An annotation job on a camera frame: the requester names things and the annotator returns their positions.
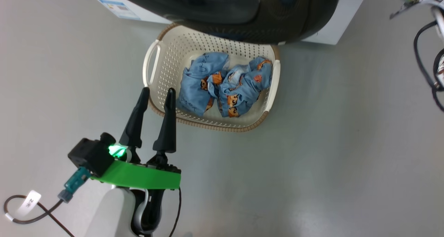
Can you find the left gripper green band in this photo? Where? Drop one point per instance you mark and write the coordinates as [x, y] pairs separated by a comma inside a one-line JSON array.
[[145, 178]]

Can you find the blue bear print garment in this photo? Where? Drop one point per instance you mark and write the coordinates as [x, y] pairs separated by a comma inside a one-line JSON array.
[[242, 88], [196, 88]]

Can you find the black glass washing machine door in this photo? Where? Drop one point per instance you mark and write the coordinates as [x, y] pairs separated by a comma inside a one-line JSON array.
[[242, 25]]

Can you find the cream perforated laundry basket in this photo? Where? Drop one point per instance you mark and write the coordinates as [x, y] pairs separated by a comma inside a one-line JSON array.
[[166, 56]]

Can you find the white washing machine body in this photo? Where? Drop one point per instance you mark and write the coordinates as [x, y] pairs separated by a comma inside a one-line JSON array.
[[333, 25]]

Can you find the blue energy label sticker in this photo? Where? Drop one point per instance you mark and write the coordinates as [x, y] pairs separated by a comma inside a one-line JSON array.
[[119, 9]]

